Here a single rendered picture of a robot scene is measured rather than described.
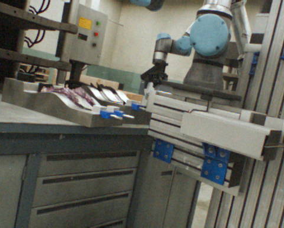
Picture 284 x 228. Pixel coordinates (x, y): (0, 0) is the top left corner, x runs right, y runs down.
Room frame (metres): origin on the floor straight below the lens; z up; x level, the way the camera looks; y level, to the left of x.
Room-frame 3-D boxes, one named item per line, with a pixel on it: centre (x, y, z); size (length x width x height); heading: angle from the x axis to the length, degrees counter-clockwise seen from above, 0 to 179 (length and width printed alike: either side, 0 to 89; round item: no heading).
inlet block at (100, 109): (1.25, 0.14, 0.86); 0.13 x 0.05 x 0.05; 65
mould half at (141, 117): (1.73, 0.19, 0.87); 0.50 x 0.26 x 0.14; 48
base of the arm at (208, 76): (1.16, -0.20, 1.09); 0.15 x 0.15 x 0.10
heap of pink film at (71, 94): (1.41, 0.36, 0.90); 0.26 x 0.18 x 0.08; 65
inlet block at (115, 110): (1.35, 0.09, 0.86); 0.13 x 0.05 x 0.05; 65
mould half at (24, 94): (1.41, 0.37, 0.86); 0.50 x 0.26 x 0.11; 65
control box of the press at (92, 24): (2.36, 0.57, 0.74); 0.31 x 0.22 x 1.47; 138
